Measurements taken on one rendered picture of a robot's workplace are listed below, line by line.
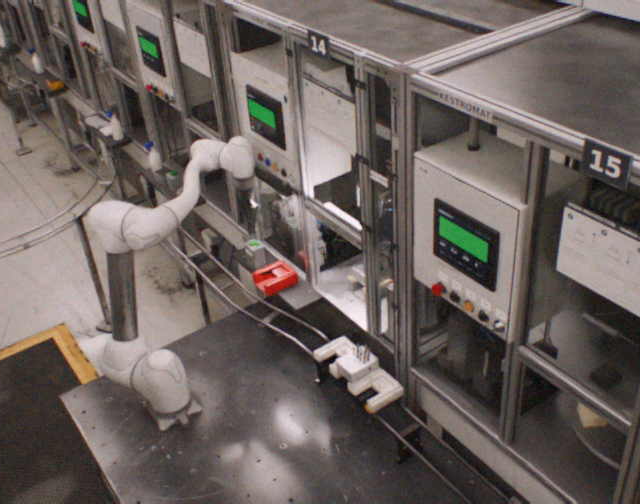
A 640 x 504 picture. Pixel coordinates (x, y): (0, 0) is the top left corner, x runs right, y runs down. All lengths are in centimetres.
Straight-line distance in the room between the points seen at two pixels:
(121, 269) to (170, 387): 48
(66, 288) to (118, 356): 218
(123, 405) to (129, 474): 36
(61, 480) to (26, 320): 137
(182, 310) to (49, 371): 84
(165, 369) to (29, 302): 235
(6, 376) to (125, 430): 163
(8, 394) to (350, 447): 223
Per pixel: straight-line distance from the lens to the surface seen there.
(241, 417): 297
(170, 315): 464
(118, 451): 299
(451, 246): 221
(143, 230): 263
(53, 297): 507
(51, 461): 400
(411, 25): 264
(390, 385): 277
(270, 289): 313
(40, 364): 456
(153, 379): 288
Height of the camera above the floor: 282
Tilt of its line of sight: 34 degrees down
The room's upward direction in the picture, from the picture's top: 5 degrees counter-clockwise
